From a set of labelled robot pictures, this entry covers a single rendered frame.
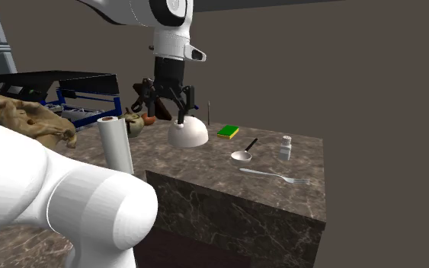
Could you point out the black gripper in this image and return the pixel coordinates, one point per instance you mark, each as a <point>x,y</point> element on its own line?
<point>168,74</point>

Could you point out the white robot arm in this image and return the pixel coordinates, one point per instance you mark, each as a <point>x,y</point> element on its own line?
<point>88,211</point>

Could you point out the dark brown wooden block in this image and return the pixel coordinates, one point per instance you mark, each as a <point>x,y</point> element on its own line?
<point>162,109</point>

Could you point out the small orange-brown pot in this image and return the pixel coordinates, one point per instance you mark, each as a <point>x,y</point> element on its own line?
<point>148,119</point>

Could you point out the white dome-shaped vessel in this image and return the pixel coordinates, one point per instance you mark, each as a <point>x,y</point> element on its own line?
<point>188,134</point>

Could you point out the thin dark upright stick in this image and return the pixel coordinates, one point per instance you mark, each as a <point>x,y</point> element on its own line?
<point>208,113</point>

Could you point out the olive green teapot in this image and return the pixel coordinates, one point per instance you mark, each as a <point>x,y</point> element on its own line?
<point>135,125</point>

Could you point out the green and yellow sponge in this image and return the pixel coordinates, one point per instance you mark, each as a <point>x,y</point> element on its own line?
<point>228,131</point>

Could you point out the white paper towel roll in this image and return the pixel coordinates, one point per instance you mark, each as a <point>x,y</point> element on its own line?
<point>115,144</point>

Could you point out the black appliance with dials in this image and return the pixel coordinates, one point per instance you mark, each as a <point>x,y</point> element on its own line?
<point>50,80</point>

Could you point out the silver fork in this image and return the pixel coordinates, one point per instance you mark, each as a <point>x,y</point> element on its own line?
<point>266,174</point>

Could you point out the white salt shaker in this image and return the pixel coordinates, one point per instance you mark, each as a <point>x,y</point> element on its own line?
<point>285,149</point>

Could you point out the brown rough sculpted figure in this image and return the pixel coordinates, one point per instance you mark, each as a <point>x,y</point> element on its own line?
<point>21,115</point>

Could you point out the blue frame rack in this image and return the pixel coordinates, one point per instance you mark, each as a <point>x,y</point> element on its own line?
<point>88,111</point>

